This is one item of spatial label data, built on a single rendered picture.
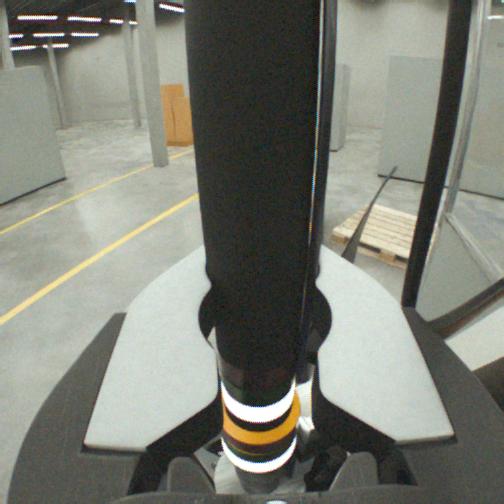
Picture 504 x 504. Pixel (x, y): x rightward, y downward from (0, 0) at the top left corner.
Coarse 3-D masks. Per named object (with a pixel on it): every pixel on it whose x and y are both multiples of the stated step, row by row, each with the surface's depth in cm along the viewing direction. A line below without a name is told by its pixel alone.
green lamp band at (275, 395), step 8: (224, 376) 12; (224, 384) 12; (232, 384) 11; (288, 384) 12; (232, 392) 12; (240, 392) 11; (248, 392) 11; (256, 392) 11; (264, 392) 11; (272, 392) 11; (280, 392) 12; (288, 392) 12; (240, 400) 12; (248, 400) 12; (256, 400) 11; (264, 400) 12; (272, 400) 12; (280, 400) 12
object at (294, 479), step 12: (300, 396) 18; (300, 420) 17; (300, 432) 17; (312, 432) 16; (300, 444) 17; (312, 444) 17; (324, 444) 17; (300, 456) 17; (312, 456) 17; (216, 468) 21; (228, 468) 21; (288, 468) 20; (300, 468) 19; (216, 480) 20; (228, 480) 20; (288, 480) 20; (300, 480) 20; (228, 492) 19; (240, 492) 19; (276, 492) 19; (288, 492) 19; (300, 492) 19
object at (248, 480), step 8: (240, 472) 17; (248, 472) 16; (264, 472) 16; (272, 472) 16; (280, 472) 18; (240, 480) 18; (248, 480) 17; (256, 480) 17; (264, 480) 17; (272, 480) 17; (248, 488) 18; (256, 488) 18; (264, 488) 18; (272, 488) 19
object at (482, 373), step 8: (496, 360) 20; (480, 368) 21; (488, 368) 20; (496, 368) 19; (480, 376) 19; (488, 376) 18; (496, 376) 17; (488, 384) 17; (496, 384) 16; (496, 392) 15; (496, 400) 14; (336, 448) 18; (336, 456) 18; (344, 456) 17
